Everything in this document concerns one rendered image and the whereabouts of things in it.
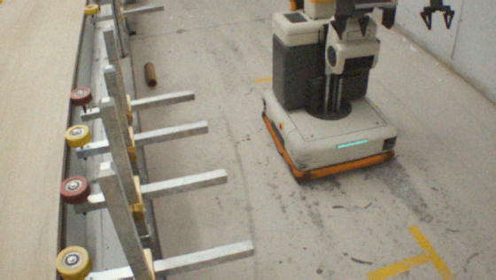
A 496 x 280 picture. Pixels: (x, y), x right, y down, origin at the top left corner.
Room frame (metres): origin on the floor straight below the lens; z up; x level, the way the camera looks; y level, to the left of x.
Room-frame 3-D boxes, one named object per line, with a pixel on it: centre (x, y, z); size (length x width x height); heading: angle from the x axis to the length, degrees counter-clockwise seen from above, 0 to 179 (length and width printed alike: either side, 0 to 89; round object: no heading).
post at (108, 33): (1.25, 0.45, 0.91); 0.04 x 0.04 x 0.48; 16
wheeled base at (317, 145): (2.05, -0.47, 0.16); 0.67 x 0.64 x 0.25; 15
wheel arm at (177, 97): (1.30, 0.41, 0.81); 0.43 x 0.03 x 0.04; 106
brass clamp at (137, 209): (0.79, 0.32, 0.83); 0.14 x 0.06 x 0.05; 16
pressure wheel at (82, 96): (1.25, 0.60, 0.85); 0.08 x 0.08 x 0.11
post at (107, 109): (0.77, 0.31, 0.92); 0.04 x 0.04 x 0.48; 16
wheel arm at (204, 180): (0.82, 0.28, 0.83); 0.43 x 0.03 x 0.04; 106
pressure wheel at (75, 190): (0.77, 0.47, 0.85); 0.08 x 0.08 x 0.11
